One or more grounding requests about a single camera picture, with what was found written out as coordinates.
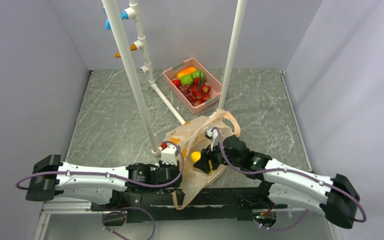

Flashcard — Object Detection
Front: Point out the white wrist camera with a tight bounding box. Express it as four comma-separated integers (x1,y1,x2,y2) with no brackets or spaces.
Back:
205,125,220,151
160,143,179,166

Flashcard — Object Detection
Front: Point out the green fake fruit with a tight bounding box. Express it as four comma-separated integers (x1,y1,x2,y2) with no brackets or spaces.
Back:
180,74,194,86

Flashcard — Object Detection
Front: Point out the translucent orange plastic bag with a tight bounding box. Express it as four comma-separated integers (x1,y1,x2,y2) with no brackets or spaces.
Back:
164,110,241,211

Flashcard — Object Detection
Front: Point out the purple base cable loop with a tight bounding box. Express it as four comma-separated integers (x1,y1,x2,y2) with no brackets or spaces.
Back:
101,204,158,240

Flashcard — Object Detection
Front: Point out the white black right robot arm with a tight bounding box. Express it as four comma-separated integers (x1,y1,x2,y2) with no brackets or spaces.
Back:
190,135,367,229

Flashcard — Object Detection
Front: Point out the yellow fake lemon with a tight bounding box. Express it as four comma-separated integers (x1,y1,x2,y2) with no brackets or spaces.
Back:
190,151,202,163

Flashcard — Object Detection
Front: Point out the red fake grape bunch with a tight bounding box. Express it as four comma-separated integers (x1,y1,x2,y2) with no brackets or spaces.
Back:
178,84,196,104

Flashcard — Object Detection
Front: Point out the blue plastic faucet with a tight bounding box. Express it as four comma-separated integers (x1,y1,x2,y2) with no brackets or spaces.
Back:
102,6,129,30

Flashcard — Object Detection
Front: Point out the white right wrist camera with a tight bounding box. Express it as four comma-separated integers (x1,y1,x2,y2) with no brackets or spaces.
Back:
205,125,220,151

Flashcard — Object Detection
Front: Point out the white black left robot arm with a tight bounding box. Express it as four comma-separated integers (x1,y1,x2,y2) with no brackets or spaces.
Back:
25,154,183,210

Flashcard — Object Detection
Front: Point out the red fake strawberry bunch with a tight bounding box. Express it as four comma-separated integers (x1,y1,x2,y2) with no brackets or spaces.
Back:
190,78,211,107

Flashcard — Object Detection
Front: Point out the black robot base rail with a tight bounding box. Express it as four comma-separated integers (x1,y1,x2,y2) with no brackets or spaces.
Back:
90,187,289,223

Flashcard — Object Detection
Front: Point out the yellow orange fake mango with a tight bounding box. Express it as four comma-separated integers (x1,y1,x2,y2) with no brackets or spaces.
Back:
176,66,197,80

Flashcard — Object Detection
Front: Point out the orange brass faucet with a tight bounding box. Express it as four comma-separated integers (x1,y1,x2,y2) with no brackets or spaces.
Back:
114,44,138,58

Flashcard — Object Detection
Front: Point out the white PVC pipe frame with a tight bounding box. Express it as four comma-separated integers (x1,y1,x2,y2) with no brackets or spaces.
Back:
102,0,247,156

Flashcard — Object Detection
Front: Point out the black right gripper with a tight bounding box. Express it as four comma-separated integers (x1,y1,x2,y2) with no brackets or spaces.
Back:
194,138,242,174

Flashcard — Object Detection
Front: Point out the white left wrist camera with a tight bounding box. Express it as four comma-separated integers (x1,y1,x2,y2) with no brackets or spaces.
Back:
160,143,179,166

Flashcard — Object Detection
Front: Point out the pink perforated plastic basket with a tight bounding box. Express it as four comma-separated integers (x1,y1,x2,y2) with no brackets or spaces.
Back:
163,57,222,115

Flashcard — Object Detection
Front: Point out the red fake fruit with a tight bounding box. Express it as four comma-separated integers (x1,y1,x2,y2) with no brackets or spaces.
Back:
171,78,182,89

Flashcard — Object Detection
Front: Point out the green fake custard apple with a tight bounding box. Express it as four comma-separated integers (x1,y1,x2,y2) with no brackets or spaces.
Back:
191,70,207,83

